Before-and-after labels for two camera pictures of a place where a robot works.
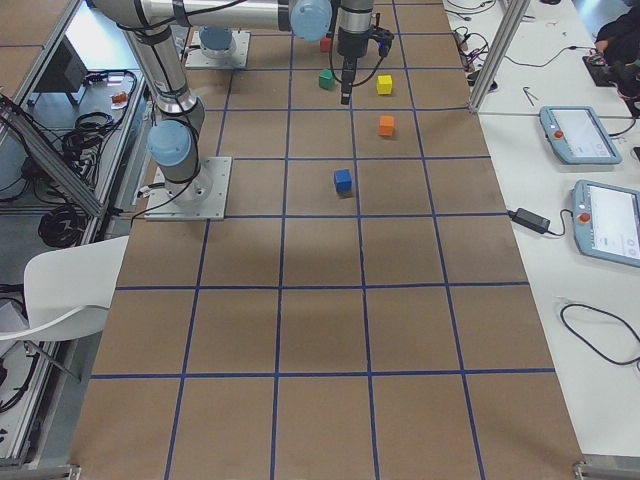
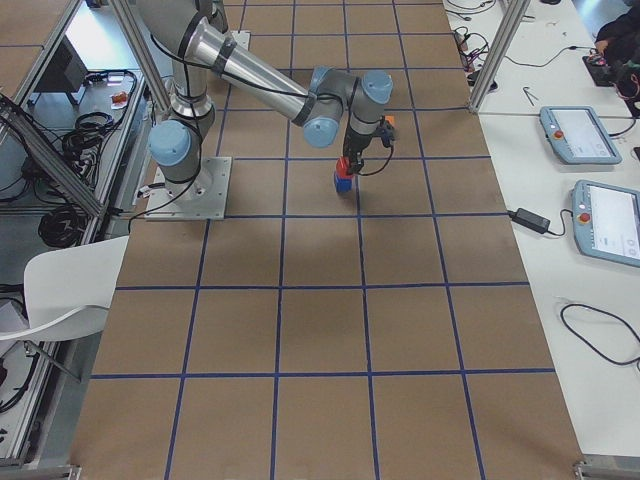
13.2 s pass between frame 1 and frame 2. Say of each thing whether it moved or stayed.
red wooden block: moved
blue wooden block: stayed
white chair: stayed
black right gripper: moved
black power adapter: stayed
